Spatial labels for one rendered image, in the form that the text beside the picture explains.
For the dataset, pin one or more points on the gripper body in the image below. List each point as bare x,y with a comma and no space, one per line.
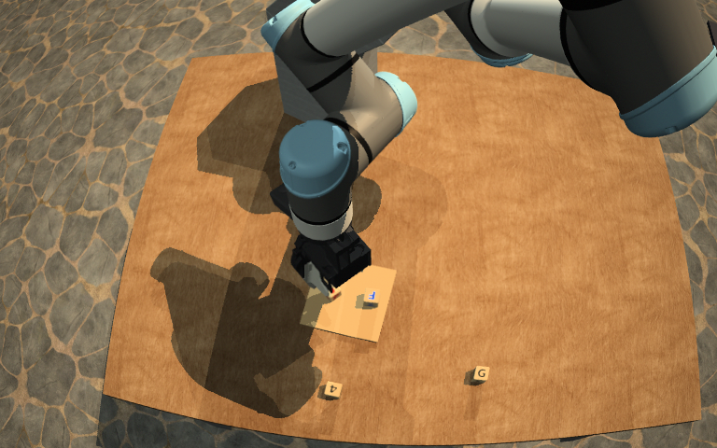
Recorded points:
351,264

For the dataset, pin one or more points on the beige letter block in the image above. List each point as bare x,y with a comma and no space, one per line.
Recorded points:
336,294
371,297
333,390
480,374

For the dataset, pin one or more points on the light orange mat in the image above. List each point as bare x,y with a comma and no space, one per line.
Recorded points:
347,315

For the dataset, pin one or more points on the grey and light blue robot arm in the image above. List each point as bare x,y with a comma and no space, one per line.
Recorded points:
654,58

